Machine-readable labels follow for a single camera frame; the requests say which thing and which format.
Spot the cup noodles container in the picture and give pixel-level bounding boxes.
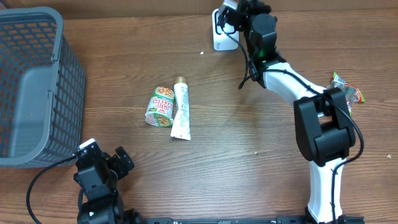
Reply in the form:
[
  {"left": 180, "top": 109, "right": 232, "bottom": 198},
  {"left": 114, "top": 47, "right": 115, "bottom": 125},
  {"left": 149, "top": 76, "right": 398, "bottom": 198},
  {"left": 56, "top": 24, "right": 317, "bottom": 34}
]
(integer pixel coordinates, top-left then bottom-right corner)
[{"left": 145, "top": 86, "right": 175, "bottom": 128}]

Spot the white tube gold cap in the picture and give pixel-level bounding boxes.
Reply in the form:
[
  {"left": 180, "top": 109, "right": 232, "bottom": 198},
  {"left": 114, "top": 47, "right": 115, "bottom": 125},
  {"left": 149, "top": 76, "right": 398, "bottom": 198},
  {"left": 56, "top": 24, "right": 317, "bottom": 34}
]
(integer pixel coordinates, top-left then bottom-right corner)
[{"left": 170, "top": 77, "right": 191, "bottom": 141}]

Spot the green snack bag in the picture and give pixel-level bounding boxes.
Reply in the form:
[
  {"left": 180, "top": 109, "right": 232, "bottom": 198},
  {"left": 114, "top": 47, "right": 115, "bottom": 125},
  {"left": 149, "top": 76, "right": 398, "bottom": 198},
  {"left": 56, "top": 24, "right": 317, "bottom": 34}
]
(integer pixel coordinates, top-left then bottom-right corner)
[{"left": 327, "top": 72, "right": 366, "bottom": 115}]

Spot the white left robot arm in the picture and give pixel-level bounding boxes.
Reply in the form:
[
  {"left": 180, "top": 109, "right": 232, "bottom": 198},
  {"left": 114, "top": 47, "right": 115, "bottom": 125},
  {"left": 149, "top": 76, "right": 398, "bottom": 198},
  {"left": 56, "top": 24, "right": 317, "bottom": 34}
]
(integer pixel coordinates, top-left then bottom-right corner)
[{"left": 73, "top": 146, "right": 146, "bottom": 224}]

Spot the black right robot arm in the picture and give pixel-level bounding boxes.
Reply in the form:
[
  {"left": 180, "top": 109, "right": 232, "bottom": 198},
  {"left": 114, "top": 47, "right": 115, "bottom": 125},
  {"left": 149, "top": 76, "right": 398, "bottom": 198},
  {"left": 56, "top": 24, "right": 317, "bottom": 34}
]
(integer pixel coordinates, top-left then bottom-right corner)
[{"left": 213, "top": 1, "right": 364, "bottom": 223}]

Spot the white barcode scanner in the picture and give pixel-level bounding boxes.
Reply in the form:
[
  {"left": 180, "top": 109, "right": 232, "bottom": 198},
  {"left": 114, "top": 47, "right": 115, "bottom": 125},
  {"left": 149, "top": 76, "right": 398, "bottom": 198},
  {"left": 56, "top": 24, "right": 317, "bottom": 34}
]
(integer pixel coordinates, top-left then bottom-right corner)
[{"left": 212, "top": 9, "right": 239, "bottom": 51}]

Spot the grey plastic shopping basket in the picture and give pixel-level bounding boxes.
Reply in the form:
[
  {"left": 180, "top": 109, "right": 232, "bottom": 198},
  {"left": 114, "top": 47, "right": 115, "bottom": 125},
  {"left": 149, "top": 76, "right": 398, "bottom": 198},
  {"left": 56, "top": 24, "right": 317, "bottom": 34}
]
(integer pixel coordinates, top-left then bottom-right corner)
[{"left": 1, "top": 7, "right": 86, "bottom": 169}]

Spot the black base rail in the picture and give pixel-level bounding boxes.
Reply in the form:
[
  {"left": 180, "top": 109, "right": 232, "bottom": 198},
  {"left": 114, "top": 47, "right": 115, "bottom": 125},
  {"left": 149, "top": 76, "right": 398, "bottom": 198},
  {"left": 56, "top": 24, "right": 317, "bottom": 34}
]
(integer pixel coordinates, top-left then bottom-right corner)
[{"left": 124, "top": 216, "right": 366, "bottom": 224}]

